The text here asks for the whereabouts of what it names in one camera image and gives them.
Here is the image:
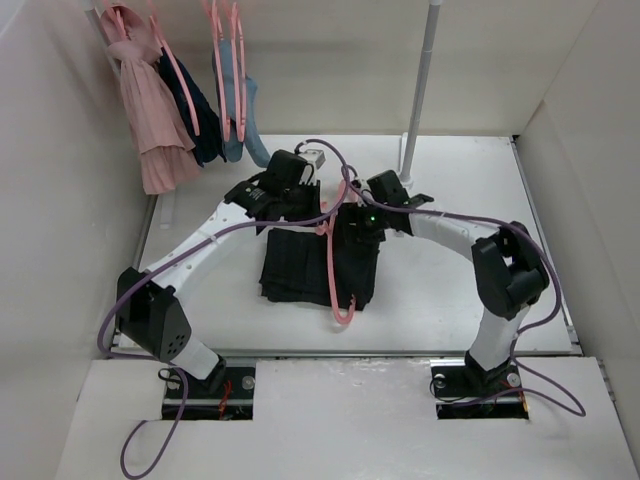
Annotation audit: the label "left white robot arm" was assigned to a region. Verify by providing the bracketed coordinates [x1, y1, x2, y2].
[115, 150, 323, 397]

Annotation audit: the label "black trousers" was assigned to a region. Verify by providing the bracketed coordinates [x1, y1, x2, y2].
[259, 213, 382, 311]

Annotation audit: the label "pink hanger with navy garment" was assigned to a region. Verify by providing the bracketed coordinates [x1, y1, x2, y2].
[146, 0, 200, 136]

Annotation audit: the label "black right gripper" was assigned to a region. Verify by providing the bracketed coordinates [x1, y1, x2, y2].
[331, 202, 389, 250]

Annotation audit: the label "metal rail at table front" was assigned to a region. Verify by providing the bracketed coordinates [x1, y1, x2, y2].
[217, 349, 466, 359]

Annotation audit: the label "pink hanger with denim garment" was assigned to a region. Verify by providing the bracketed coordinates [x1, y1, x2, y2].
[202, 0, 231, 141]

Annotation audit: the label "grey metal rack pole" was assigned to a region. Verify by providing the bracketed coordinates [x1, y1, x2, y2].
[397, 0, 447, 184]

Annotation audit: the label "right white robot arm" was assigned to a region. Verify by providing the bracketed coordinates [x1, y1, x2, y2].
[344, 170, 554, 401]

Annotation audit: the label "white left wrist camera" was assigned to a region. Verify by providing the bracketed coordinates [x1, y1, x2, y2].
[297, 148, 326, 174]

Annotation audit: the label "pink pleated garment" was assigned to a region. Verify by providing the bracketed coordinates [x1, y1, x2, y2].
[113, 6, 199, 195]

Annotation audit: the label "light blue denim garment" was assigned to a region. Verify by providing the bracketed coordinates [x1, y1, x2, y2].
[212, 39, 271, 168]

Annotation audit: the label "navy blue garment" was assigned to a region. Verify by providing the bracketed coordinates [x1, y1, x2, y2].
[158, 49, 229, 168]

